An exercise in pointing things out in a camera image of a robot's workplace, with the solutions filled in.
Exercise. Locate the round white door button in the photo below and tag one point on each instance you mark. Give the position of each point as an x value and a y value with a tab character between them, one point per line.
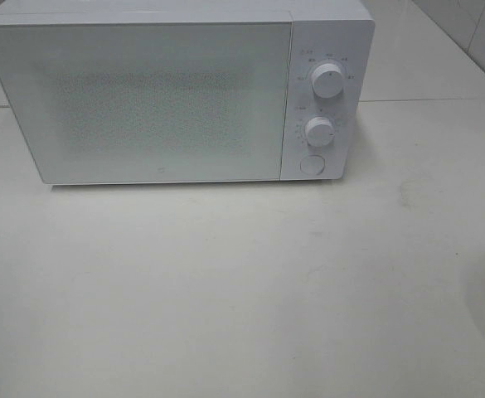
312	165

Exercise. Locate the white microwave knob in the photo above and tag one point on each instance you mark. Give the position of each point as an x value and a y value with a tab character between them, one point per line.
319	132
327	79

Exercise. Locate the white microwave door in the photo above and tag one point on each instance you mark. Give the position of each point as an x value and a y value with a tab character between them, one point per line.
149	103

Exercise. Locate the white microwave oven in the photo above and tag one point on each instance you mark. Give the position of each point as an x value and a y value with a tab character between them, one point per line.
340	31

